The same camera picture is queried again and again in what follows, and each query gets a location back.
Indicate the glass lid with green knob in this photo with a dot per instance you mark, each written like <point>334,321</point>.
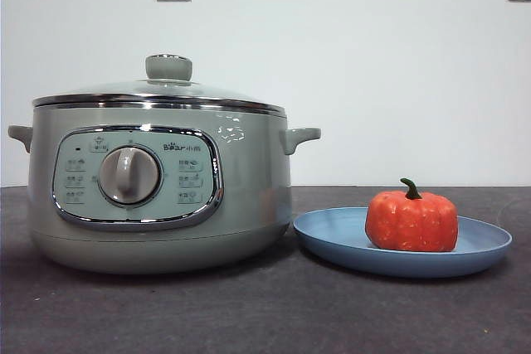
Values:
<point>169,67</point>

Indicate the orange pumpkin with green stem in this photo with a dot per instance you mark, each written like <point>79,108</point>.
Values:
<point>410,221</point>

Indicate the pale green electric steamer pot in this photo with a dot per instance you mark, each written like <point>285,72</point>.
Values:
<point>249,188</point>

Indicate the blue plate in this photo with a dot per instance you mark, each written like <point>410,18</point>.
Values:
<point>332,238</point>

